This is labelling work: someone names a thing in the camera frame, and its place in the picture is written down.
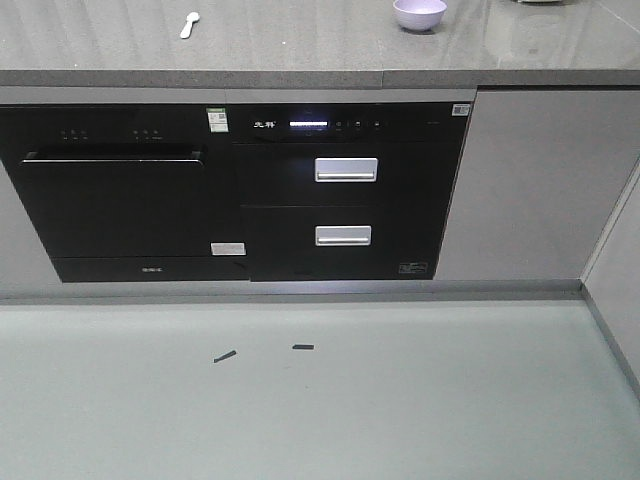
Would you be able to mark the upper silver drawer handle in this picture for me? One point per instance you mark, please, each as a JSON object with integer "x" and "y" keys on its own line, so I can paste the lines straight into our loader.
{"x": 345, "y": 169}

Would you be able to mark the silver drawer handle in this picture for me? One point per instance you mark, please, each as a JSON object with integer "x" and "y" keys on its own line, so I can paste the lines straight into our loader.
{"x": 345, "y": 169}
{"x": 352, "y": 235}

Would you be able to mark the lilac plastic bowl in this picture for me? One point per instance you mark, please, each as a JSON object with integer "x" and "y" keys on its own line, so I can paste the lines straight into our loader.
{"x": 419, "y": 15}

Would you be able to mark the black drawer sterilizer cabinet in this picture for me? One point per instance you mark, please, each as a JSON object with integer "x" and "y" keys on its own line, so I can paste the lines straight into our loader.
{"x": 418, "y": 147}

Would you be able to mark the grey cabinet door left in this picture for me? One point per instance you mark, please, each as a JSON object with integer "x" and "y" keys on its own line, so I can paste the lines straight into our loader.
{"x": 26, "y": 270}

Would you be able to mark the black tape strip left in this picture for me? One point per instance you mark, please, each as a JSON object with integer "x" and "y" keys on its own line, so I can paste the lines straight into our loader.
{"x": 225, "y": 356}

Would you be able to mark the grey cabinet door right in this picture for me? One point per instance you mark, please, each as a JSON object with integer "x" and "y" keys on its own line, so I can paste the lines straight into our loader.
{"x": 540, "y": 174}

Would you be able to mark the pale green plastic spoon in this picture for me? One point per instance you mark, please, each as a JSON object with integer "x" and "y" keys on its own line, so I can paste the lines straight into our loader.
{"x": 191, "y": 19}

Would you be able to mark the lower silver drawer handle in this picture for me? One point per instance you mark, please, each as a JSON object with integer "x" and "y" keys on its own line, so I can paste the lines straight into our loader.
{"x": 352, "y": 235}

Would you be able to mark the black built-in dishwasher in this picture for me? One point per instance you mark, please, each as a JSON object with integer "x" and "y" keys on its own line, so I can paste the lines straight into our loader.
{"x": 126, "y": 185}

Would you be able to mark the grey cabinet door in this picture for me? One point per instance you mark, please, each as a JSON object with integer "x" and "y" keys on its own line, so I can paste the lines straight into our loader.
{"x": 540, "y": 174}
{"x": 26, "y": 270}

